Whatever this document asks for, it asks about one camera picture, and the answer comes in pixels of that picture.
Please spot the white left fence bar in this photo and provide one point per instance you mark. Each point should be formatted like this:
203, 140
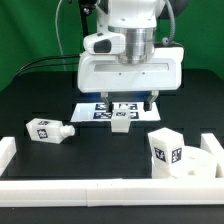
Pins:
7, 151

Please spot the white round stool seat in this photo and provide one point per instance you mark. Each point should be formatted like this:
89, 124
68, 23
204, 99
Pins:
196, 163

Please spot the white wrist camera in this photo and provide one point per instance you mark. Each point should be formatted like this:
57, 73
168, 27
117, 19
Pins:
105, 43

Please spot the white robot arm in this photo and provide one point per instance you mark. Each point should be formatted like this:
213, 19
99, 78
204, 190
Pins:
133, 49

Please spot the white front fence bar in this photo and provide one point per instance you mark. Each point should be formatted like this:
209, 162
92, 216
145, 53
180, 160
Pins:
111, 192

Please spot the white marker sheet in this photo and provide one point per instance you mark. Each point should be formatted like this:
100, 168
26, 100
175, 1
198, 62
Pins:
86, 112

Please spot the white right fence bar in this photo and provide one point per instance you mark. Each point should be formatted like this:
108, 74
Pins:
210, 144

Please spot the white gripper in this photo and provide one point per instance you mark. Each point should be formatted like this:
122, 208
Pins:
103, 73

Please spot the white fence bar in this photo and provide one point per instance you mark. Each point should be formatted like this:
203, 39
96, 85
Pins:
7, 151
210, 144
111, 192

